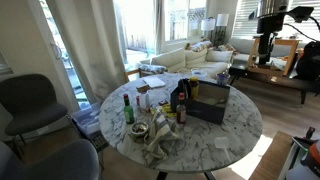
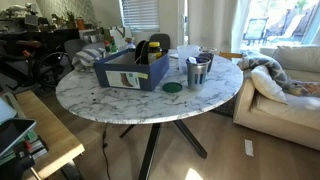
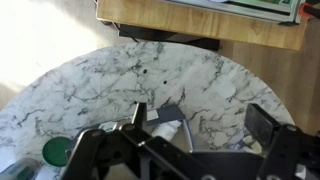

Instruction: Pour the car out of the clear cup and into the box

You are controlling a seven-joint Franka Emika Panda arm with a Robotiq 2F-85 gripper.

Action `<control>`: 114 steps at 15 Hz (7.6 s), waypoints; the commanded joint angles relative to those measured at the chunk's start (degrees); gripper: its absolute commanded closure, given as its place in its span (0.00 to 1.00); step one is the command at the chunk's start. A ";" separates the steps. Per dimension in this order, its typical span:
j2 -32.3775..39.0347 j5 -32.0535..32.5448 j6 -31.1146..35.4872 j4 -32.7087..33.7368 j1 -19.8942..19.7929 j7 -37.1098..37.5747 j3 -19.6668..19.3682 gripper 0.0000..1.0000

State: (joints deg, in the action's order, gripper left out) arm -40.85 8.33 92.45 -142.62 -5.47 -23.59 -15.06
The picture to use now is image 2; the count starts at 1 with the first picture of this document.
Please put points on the dark tablet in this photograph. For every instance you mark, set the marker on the dark tablet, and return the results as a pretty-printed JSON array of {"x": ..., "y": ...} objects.
[{"x": 15, "y": 133}]

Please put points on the dark grey chair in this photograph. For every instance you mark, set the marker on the dark grey chair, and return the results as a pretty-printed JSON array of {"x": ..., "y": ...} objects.
[{"x": 163, "y": 39}]

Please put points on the black round plate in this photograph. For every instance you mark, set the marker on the black round plate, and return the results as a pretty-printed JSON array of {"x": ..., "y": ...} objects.
[
  {"x": 138, "y": 51},
  {"x": 146, "y": 53}
]

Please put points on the black clamp mount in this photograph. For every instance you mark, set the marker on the black clamp mount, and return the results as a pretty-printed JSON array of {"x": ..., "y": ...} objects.
[{"x": 18, "y": 161}]

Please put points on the black table legs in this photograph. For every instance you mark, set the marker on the black table legs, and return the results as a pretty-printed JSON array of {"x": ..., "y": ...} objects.
[{"x": 150, "y": 150}]

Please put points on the brown sauce bottle red cap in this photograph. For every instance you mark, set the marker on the brown sauce bottle red cap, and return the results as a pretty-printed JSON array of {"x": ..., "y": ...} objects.
[{"x": 107, "y": 47}]

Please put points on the white outdoor lounge chair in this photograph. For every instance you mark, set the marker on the white outdoor lounge chair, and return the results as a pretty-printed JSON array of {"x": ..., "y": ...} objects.
[{"x": 290, "y": 28}]

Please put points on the small white bottle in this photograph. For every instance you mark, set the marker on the small white bottle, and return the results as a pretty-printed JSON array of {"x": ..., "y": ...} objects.
[{"x": 130, "y": 45}]

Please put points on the metal cup with blue stripes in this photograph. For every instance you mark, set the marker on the metal cup with blue stripes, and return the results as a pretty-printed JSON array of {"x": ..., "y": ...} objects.
[{"x": 196, "y": 78}]

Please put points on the jar with yellow lid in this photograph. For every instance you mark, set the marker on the jar with yellow lid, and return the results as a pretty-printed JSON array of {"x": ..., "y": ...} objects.
[{"x": 154, "y": 53}]

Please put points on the bicycle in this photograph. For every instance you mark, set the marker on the bicycle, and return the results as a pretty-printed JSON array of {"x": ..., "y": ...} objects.
[{"x": 28, "y": 44}]

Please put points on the orange jar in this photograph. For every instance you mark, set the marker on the orange jar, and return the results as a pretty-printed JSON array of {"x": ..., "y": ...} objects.
[{"x": 80, "y": 24}]

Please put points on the black cabinet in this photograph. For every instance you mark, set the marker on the black cabinet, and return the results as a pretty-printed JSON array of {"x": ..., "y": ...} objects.
[{"x": 56, "y": 36}]

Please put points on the white tote bag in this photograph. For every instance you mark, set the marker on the white tote bag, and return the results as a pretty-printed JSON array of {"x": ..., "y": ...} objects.
[{"x": 117, "y": 35}]

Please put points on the wooden bench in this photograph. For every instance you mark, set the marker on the wooden bench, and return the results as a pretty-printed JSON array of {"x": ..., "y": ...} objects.
[{"x": 50, "y": 133}]

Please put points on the wooden chair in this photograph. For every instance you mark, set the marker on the wooden chair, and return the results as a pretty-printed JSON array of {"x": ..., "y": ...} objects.
[{"x": 230, "y": 55}]

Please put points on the dark outdoor chair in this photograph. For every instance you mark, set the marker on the dark outdoor chair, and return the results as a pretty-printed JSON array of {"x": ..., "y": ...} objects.
[{"x": 255, "y": 28}]

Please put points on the stack of books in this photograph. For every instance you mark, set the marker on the stack of books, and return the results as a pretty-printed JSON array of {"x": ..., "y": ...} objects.
[{"x": 38, "y": 149}]

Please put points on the green round lid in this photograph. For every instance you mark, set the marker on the green round lid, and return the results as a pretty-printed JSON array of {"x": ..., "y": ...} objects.
[{"x": 172, "y": 87}]

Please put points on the white curtain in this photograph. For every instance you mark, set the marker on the white curtain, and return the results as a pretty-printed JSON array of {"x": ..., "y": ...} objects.
[{"x": 213, "y": 23}]

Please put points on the dark patterned rug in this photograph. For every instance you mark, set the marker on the dark patterned rug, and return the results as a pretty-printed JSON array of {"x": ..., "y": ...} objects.
[{"x": 226, "y": 108}]

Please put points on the white window blinds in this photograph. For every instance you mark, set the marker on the white window blinds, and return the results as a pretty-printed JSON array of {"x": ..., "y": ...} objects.
[{"x": 140, "y": 15}]

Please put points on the white paper scrap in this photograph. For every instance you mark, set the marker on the white paper scrap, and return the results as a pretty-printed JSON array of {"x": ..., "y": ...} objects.
[{"x": 249, "y": 147}]

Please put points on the striped dish towel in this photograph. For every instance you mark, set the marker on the striped dish towel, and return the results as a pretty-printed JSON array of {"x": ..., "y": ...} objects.
[{"x": 86, "y": 58}]

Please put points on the blue white wrapper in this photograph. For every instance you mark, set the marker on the blue white wrapper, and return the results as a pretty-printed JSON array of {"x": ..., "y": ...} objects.
[{"x": 192, "y": 60}]

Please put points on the dark cup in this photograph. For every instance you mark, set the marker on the dark cup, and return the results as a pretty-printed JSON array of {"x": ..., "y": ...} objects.
[{"x": 210, "y": 62}]

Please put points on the blue cardboard box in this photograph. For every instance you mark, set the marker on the blue cardboard box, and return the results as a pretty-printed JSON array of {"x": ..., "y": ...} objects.
[{"x": 153, "y": 75}]

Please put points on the light grey chair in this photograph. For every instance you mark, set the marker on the light grey chair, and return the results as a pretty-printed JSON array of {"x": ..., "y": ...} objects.
[{"x": 75, "y": 46}]

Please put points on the grey patterned blanket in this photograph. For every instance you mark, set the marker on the grey patterned blanket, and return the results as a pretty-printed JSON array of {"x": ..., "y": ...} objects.
[{"x": 266, "y": 61}]

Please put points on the green glass bottle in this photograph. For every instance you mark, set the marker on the green glass bottle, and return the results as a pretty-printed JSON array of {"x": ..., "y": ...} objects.
[{"x": 114, "y": 48}]

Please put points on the white paper sheet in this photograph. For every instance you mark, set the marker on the white paper sheet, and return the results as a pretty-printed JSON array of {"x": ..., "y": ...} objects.
[{"x": 174, "y": 55}]

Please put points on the potted plant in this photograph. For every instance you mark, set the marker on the potted plant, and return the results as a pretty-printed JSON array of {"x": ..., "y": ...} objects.
[{"x": 70, "y": 18}]

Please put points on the clear drinking glass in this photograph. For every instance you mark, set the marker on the clear drinking glass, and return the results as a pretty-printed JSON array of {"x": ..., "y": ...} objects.
[{"x": 209, "y": 50}]

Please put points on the white cushion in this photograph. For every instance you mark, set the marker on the white cushion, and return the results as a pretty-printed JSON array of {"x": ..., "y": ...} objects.
[{"x": 266, "y": 83}]

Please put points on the beige sofa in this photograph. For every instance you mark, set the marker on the beige sofa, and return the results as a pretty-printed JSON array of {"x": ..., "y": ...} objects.
[{"x": 283, "y": 123}]

